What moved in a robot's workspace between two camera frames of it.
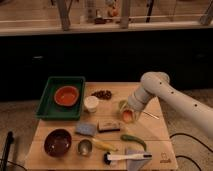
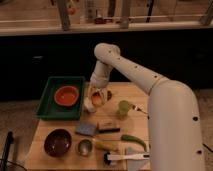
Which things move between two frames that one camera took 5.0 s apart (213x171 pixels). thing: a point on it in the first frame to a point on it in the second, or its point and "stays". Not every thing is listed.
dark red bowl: (58, 143) stays
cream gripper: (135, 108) to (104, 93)
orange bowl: (66, 96) stays
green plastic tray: (49, 110) stays
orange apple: (127, 115) to (97, 98)
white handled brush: (112, 157) stays
